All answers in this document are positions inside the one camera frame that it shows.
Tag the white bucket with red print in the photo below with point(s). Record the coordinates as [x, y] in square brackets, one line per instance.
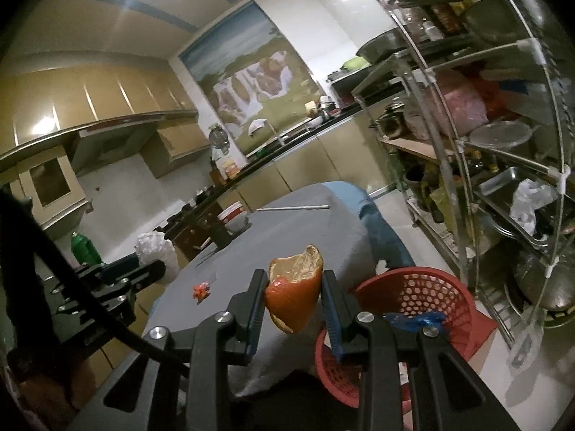
[234, 217]

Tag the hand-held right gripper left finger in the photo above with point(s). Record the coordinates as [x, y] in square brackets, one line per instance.
[258, 307]

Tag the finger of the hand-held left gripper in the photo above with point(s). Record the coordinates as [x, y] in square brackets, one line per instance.
[143, 271]
[108, 301]

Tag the crumpled white plastic bag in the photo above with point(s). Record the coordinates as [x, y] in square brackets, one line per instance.
[532, 206]

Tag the large metal pot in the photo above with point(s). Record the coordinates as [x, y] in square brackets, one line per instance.
[539, 283]

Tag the hanging round metal utensil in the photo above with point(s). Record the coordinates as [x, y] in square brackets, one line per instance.
[219, 139]

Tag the round metal lidded container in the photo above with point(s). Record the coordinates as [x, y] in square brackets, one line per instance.
[501, 137]

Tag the green bottle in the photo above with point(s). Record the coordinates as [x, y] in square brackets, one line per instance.
[84, 249]

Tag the large orange peel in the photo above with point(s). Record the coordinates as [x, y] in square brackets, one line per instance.
[294, 296]

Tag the small orange peel piece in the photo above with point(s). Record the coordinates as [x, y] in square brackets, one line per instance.
[201, 292]

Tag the grey table cover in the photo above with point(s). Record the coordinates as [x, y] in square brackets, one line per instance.
[292, 233]

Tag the beige upper cabinets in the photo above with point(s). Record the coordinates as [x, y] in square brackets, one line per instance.
[90, 94]

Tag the orange packet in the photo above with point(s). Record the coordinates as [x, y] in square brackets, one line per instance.
[231, 168]

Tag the pink plastic bag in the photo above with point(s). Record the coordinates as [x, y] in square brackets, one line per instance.
[460, 103]

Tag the blue plastic bag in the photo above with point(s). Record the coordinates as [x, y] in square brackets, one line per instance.
[417, 321]

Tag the metal faucet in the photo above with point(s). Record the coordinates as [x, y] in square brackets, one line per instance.
[274, 130]

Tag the yellow plastic bag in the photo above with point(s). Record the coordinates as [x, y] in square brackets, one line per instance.
[440, 204]

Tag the metal shelf rack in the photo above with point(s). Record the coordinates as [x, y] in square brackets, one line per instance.
[494, 54]

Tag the range hood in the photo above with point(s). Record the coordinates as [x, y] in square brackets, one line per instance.
[112, 130]

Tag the metal tray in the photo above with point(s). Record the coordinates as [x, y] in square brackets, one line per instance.
[494, 193]

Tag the red plastic basket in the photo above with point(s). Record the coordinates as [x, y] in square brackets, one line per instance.
[404, 287]

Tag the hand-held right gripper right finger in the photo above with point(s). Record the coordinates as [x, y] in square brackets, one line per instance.
[333, 318]

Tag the waterfall wall picture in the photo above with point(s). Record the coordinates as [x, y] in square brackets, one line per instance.
[251, 76]

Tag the white stick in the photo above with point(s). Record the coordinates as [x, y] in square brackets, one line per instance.
[292, 208]

